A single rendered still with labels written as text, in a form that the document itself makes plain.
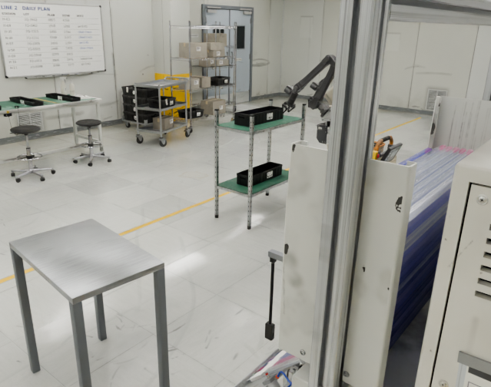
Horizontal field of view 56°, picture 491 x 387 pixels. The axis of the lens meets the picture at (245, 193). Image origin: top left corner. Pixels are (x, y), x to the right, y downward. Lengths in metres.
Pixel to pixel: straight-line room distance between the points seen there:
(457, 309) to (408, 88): 10.96
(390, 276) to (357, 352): 0.13
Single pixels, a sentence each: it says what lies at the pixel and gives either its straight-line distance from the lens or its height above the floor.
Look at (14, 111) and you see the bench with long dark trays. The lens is 6.47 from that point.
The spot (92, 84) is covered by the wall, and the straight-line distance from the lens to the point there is 8.89.
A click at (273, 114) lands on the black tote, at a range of 4.68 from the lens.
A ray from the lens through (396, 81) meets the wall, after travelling 11.58.
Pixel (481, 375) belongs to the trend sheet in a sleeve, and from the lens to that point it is 0.63.
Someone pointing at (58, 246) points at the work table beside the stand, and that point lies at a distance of 2.49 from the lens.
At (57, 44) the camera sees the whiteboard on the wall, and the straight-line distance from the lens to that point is 8.49.
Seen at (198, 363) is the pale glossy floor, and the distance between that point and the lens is 2.87.
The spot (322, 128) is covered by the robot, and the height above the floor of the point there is 1.01.
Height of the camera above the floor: 1.85
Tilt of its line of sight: 20 degrees down
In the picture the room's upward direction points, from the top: 1 degrees clockwise
